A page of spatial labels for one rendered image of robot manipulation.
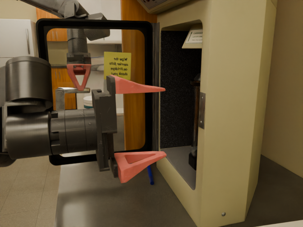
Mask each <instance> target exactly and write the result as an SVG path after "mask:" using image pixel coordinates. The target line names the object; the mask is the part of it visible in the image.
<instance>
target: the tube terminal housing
mask: <svg viewBox="0 0 303 227"><path fill-rule="evenodd" d="M276 8H277V0H189V1H186V2H184V3H182V4H179V5H177V6H175V7H172V8H170V9H167V10H165V11H162V12H160V13H158V14H157V23H160V45H161V31H190V29H191V26H192V25H193V24H197V23H202V26H203V33H202V62H201V82H200V92H203V93H205V94H206V100H205V118H204V129H202V128H200V127H198V142H197V170H196V188H195V190H192V189H191V188H190V186H189V185H188V184H187V183H186V181H185V180H184V179H183V178H182V177H181V176H180V174H179V173H178V172H177V171H176V170H175V168H174V167H173V166H172V165H171V163H170V162H169V161H168V160H167V158H166V157H164V158H162V159H160V160H158V161H157V162H156V167H157V168H158V170H159V171H160V173H161V174H162V176H163V177H164V179H165V180H166V182H167V183H168V184H169V186H170V187H171V189H172V191H173V192H174V193H175V195H176V196H177V198H178V199H179V201H180V202H181V204H182V205H183V206H184V208H185V209H186V211H187V212H188V214H189V215H190V217H191V218H192V220H193V221H194V223H195V224H196V226H197V227H220V226H225V225H230V224H234V223H239V222H244V221H245V219H246V216H247V213H248V210H249V207H250V204H251V201H252V198H253V195H254V192H255V189H256V186H257V182H258V174H259V165H260V157H261V149H262V137H263V128H264V120H265V111H266V100H267V91H268V83H269V75H270V66H271V54H272V46H273V37H274V29H275V17H276ZM159 87H160V51H159Z"/></svg>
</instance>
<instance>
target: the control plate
mask: <svg viewBox="0 0 303 227"><path fill-rule="evenodd" d="M141 1H142V2H143V3H144V5H145V6H146V7H147V8H148V9H151V8H153V7H155V6H157V5H159V4H161V3H163V2H165V1H167V0H155V1H152V0H149V2H147V1H146V0H145V1H146V3H145V2H144V1H143V0H141Z"/></svg>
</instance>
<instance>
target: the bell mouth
mask: <svg viewBox="0 0 303 227"><path fill-rule="evenodd" d="M202 33H203V26H202V23H197V24H193V25H192V26H191V29H190V31H189V33H188V35H187V37H186V40H185V42H184V44H183V46H182V49H202Z"/></svg>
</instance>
